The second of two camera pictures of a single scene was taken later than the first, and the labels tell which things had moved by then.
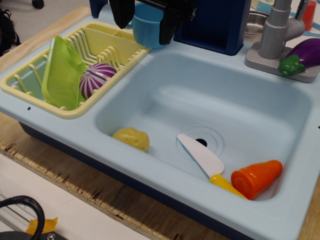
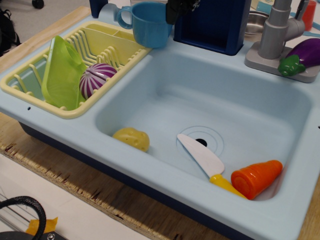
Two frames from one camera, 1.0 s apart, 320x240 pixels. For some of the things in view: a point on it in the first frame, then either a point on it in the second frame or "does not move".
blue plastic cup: [146, 24] does not move
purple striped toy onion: [94, 77] does not move
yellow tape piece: [49, 226] does not move
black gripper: [123, 12] → [174, 8]
